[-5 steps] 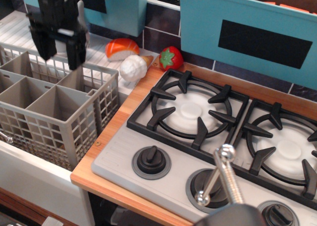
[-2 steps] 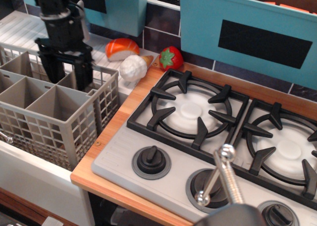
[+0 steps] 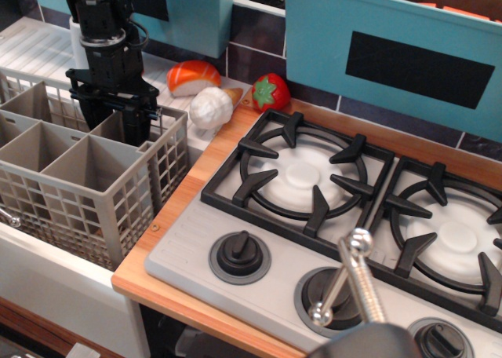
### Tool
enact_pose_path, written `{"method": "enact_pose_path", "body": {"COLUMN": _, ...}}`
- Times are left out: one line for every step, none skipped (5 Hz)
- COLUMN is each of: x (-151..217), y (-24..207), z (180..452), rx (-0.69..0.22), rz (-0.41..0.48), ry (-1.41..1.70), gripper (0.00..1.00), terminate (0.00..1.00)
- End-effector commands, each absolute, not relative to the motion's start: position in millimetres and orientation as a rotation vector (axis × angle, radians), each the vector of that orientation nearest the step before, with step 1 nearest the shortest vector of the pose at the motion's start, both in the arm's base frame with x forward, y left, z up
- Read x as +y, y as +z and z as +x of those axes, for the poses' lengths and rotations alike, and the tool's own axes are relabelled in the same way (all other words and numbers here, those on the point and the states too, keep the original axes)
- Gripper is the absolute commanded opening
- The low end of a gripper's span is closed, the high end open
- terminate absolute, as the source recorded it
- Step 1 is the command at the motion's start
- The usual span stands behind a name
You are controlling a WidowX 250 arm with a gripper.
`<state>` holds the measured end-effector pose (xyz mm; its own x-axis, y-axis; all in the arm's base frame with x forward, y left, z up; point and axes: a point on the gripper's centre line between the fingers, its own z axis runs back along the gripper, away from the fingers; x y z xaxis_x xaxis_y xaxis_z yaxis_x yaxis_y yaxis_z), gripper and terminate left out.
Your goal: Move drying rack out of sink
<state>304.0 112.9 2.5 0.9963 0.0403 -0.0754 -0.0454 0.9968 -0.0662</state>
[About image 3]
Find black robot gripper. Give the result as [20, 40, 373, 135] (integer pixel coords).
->
[66, 43, 159, 146]

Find grey plastic drying rack basket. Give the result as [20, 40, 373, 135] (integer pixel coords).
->
[1, 69, 189, 270]

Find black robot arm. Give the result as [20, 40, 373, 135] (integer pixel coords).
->
[66, 0, 160, 146]

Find white toy sink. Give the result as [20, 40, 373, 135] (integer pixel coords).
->
[0, 16, 253, 358]

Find grey toy faucet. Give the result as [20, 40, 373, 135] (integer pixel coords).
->
[69, 16, 89, 69]

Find salmon sushi toy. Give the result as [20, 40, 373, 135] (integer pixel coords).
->
[166, 60, 221, 97]

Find white ice cream cone toy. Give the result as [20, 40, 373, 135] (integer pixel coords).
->
[189, 87, 243, 130]

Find teal bin left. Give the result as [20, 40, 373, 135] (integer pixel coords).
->
[38, 0, 234, 58]

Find small silver metal rod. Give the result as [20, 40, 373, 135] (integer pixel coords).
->
[0, 209, 21, 228]

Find red strawberry toy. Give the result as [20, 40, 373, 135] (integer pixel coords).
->
[252, 73, 291, 111]

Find left black stove knob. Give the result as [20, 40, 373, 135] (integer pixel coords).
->
[209, 230, 271, 286]

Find black stove knob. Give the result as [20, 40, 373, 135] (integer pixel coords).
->
[293, 266, 369, 340]
[408, 317, 475, 358]
[209, 230, 271, 286]

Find left black burner grate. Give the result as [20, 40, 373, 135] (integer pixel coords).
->
[201, 111, 395, 256]

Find black burner grate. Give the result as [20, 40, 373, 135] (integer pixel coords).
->
[201, 111, 395, 256]
[370, 157, 501, 332]

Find grey toy stove top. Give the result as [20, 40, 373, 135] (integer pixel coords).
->
[144, 108, 502, 358]

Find middle black stove knob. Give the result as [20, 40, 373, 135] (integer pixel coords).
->
[293, 266, 369, 340]

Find silver metal clamp screw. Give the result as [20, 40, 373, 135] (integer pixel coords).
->
[308, 228, 387, 327]

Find large teal bin right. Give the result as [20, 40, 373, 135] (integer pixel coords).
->
[286, 0, 501, 141]

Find right black burner grate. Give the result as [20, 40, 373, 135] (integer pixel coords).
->
[370, 157, 501, 332]

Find right black stove knob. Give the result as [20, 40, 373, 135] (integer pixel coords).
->
[408, 317, 475, 358]

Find black clamp mount base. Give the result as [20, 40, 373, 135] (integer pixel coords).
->
[307, 323, 421, 358]

